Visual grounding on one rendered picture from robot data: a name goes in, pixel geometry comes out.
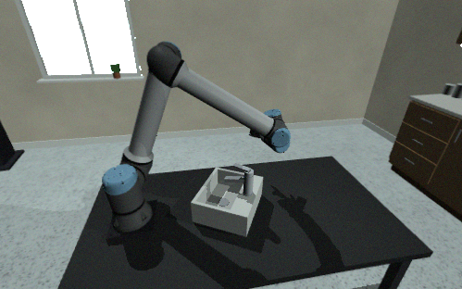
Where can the white rectangular sink basin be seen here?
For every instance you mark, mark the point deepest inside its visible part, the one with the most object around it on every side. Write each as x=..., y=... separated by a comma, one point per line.
x=231, y=211

